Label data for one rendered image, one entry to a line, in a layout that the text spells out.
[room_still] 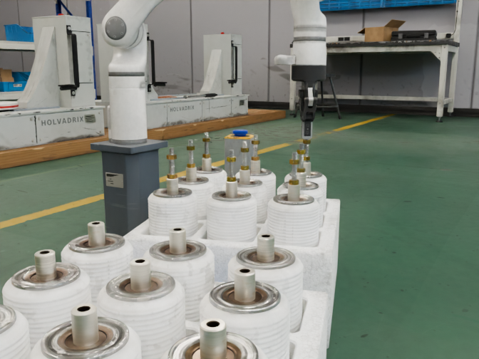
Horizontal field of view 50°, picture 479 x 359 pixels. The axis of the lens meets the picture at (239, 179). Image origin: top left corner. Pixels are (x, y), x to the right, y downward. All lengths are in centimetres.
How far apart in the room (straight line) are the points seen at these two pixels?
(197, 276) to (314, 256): 30
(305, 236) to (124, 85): 64
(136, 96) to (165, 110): 248
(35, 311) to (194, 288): 19
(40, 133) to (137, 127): 174
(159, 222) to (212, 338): 57
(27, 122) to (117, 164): 169
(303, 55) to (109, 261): 63
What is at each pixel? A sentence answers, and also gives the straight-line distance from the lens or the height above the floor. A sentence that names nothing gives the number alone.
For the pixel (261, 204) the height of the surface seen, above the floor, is 21.
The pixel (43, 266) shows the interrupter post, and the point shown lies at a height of 27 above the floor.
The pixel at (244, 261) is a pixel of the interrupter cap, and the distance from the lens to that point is 65.
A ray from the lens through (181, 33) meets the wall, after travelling 744.
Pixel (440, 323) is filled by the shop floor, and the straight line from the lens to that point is 112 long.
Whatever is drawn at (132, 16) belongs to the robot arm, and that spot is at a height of 61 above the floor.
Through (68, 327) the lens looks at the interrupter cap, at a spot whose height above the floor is 25.
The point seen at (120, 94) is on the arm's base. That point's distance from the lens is 133.
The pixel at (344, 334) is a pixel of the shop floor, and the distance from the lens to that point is 103.
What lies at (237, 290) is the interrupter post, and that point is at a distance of 54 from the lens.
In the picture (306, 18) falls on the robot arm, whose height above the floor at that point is 59.
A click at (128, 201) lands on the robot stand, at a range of 134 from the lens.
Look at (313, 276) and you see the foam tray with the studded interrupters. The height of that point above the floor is 14.
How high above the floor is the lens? 49
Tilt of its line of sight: 12 degrees down
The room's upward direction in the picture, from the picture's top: straight up
